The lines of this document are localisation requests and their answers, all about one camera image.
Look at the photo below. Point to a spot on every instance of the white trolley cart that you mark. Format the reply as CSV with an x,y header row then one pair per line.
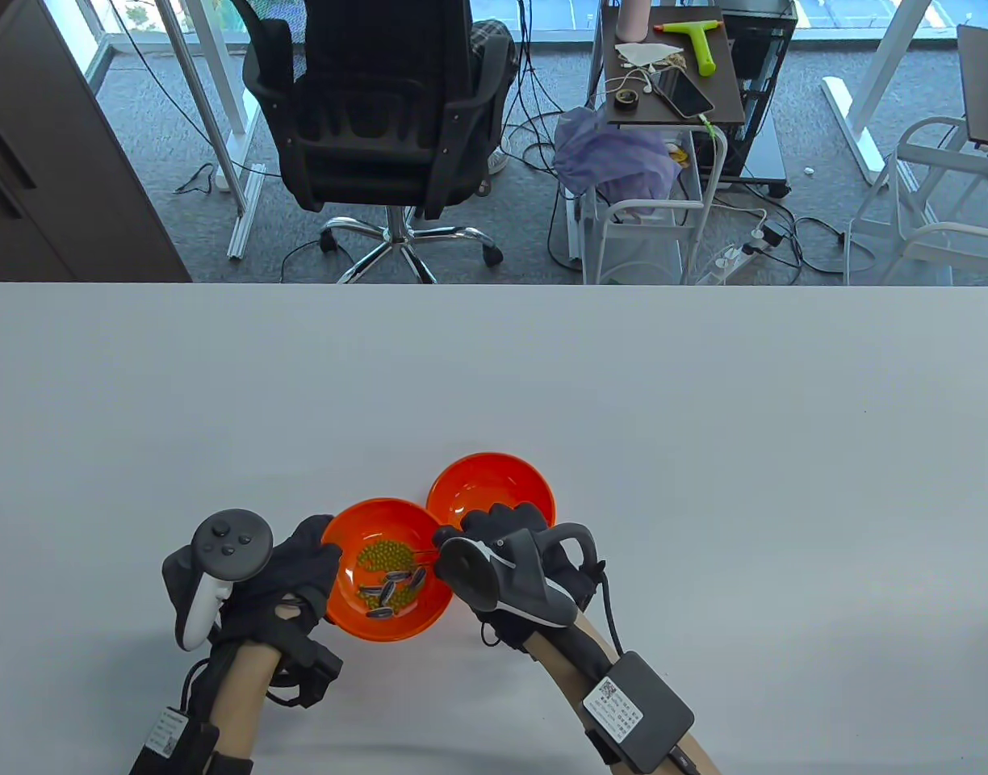
x,y
655,205

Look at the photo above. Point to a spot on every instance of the orange plastic bowl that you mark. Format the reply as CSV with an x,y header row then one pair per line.
x,y
494,480
381,517

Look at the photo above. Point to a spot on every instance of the black tape roll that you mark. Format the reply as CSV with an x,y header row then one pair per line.
x,y
625,104

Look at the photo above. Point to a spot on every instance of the white earphones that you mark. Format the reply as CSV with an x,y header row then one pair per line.
x,y
628,87

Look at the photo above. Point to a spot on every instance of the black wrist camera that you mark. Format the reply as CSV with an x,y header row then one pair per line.
x,y
316,670

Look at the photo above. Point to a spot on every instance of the dark grey board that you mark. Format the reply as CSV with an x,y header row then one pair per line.
x,y
986,89

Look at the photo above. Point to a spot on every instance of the black smartphone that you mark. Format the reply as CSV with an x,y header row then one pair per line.
x,y
684,94

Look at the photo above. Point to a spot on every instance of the purple cloth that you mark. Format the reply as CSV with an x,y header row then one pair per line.
x,y
615,157

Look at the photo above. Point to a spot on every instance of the person's right hand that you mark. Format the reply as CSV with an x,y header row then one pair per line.
x,y
494,521

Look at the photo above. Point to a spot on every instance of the white power strip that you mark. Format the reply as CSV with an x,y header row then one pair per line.
x,y
728,260

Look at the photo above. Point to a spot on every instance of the pink cup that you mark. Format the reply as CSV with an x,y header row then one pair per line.
x,y
633,20

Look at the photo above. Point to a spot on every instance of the dark brown cabinet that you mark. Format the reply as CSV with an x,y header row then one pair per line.
x,y
50,161

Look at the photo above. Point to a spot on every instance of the green squeegee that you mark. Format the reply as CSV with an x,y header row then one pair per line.
x,y
704,52

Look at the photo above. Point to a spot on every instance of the white desk leg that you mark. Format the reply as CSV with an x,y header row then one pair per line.
x,y
248,210
884,64

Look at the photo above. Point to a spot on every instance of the white chair frame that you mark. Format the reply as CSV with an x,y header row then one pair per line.
x,y
958,232

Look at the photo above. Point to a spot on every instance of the person's left forearm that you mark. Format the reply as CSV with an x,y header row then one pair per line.
x,y
244,702

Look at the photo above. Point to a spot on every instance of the white face mask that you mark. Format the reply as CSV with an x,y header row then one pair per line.
x,y
643,53

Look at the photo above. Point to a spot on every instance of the black equipment rack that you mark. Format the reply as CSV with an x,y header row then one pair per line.
x,y
764,48

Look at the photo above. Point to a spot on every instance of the black office chair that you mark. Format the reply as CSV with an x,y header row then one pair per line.
x,y
381,145

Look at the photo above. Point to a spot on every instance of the black wrist sensor box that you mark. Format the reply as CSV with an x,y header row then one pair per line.
x,y
171,739
651,718

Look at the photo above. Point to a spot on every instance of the grey and white hand controller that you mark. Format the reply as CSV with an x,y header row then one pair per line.
x,y
232,545
470,569

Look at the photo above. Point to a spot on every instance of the dark brown side table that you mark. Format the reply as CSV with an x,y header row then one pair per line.
x,y
720,89

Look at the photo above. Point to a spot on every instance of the person's left hand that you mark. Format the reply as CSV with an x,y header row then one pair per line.
x,y
300,565

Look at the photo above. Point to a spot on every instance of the small yellow object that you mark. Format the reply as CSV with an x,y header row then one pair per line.
x,y
678,153

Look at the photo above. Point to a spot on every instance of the pile of green beans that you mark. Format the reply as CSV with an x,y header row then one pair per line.
x,y
385,555

